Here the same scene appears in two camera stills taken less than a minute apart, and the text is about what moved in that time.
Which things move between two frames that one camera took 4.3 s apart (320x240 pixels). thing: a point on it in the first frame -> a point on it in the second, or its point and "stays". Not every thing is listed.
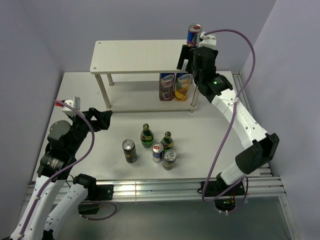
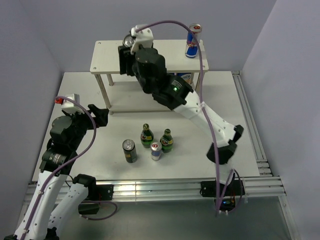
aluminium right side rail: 239,86 stays
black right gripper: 186,53 -> 125,56
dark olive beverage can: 169,157 -> 128,41
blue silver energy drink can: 194,34 stays
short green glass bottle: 167,141 stays
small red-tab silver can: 157,151 stays
